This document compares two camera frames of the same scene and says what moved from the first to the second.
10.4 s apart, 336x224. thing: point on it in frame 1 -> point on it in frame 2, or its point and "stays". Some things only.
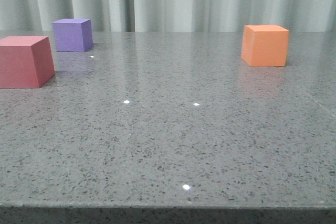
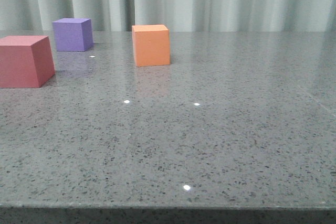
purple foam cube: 73,34 stays
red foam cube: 25,61 stays
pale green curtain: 172,2 stays
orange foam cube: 265,45 -> 151,45
